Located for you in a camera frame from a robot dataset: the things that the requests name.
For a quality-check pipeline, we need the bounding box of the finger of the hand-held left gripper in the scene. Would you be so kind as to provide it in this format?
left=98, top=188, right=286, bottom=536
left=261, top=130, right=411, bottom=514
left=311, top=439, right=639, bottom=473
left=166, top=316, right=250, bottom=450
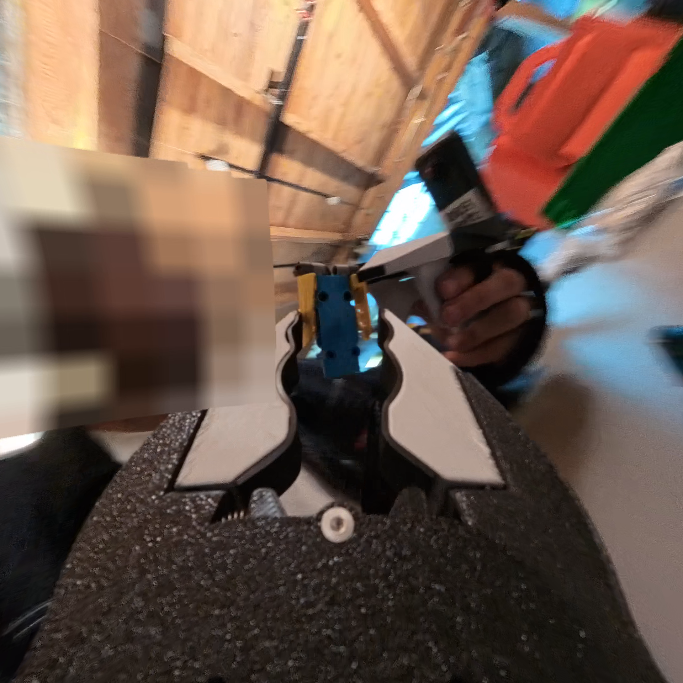
left=356, top=233, right=460, bottom=287

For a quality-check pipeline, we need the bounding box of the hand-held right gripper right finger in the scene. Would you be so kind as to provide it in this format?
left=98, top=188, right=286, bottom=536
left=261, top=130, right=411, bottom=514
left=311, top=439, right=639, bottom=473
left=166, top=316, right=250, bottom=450
left=379, top=310, right=505, bottom=504

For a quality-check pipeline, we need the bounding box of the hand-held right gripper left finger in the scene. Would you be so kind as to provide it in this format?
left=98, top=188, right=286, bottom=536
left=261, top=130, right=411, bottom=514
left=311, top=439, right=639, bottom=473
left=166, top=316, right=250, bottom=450
left=174, top=310, right=302, bottom=494

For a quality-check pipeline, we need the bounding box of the yellow blue brick assembly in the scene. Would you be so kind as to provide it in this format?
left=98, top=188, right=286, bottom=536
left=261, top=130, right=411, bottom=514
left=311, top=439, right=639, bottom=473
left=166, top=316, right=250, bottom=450
left=296, top=267, right=374, bottom=381

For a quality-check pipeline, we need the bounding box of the grey desk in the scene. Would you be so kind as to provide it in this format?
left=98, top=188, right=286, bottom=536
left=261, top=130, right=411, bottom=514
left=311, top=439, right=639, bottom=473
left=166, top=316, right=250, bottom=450
left=510, top=230, right=683, bottom=683

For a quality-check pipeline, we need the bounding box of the person's left hand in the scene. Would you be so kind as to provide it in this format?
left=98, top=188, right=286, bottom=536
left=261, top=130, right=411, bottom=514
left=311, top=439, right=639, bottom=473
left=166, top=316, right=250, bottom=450
left=436, top=262, right=534, bottom=371

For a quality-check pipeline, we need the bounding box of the red plastic bin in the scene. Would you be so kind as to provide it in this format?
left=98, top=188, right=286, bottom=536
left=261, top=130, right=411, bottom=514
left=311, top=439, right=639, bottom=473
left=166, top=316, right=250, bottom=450
left=483, top=16, right=683, bottom=230

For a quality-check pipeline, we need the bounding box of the clear plastic bag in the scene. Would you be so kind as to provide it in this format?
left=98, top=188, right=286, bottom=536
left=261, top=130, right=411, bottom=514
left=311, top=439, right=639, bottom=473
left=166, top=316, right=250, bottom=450
left=555, top=150, right=683, bottom=280

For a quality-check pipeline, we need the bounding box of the black ceiling pipe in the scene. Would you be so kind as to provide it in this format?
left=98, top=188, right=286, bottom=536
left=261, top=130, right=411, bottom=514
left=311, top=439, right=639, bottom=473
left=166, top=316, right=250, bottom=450
left=198, top=0, right=321, bottom=203

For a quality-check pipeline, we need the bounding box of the green plastic bin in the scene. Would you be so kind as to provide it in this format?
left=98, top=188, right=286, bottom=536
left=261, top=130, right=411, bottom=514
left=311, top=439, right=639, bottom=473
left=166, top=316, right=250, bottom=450
left=542, top=48, right=683, bottom=230

